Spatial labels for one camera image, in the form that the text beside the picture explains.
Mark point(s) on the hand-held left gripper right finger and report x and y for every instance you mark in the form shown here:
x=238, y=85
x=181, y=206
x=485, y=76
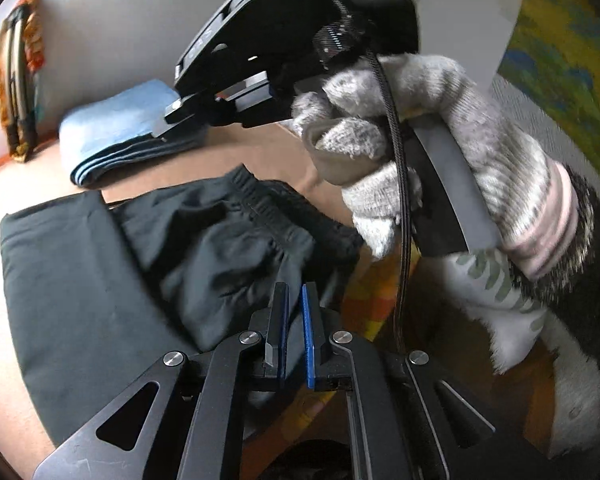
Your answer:
x=308, y=342

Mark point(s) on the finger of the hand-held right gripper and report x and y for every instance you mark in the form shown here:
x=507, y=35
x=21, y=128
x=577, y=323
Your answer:
x=260, y=102
x=190, y=115

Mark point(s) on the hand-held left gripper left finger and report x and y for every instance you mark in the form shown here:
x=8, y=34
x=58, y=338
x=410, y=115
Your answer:
x=282, y=332

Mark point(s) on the dark grey pants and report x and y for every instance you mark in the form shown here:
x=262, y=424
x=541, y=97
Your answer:
x=80, y=285

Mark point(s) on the person's right forearm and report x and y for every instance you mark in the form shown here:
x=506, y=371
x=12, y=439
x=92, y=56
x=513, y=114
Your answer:
x=595, y=270

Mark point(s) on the person's right hand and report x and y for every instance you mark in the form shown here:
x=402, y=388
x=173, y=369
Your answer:
x=510, y=175

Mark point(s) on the folded blue towel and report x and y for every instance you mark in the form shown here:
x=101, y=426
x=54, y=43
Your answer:
x=115, y=115

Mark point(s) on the orange patterned cloth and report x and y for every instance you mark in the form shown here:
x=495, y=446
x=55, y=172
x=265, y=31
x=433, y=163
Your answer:
x=22, y=75

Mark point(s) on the person's white socked foot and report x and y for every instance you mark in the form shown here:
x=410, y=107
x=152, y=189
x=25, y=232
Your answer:
x=500, y=300
x=580, y=410

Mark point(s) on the yellow green patterned rug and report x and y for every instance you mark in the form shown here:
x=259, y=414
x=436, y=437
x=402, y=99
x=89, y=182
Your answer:
x=565, y=45

